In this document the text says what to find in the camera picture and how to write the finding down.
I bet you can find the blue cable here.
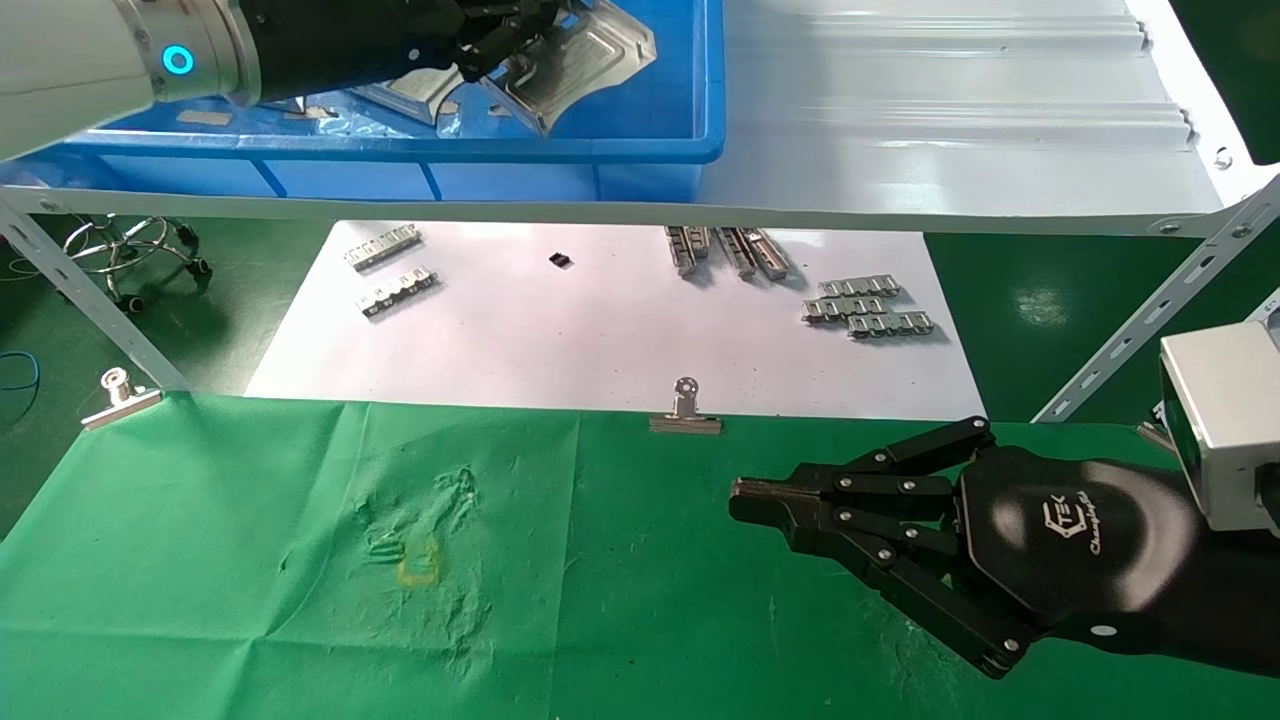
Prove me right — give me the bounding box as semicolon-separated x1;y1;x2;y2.
0;349;42;422

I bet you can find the clear plastic film sheet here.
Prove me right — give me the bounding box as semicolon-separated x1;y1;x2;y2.
288;95;467;138

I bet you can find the silver toothed metal strip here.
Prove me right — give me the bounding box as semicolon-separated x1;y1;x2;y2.
817;277;902;300
344;224;423;272
357;264;439;319
801;296;887;325
847;311;935;340

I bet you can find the blue plastic bin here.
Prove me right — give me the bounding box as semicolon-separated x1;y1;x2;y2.
0;0;727;203

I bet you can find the white metal shelf rack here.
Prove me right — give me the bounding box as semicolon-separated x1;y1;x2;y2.
0;0;1280;239

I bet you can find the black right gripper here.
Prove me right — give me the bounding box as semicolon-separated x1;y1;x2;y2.
728;416;1280;683

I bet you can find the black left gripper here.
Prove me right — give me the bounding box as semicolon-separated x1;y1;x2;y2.
238;0;563;105

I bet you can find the chrome stool base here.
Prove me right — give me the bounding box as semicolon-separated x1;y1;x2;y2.
61;214;214;314

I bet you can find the stamped sheet metal bracket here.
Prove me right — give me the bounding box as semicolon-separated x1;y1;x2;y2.
479;0;659;137
345;62;469;128

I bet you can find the white perforated rack post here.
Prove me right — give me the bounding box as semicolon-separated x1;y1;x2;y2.
1033;178;1280;424
0;194;192;394

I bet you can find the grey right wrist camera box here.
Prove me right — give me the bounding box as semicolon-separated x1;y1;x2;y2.
1158;318;1280;534

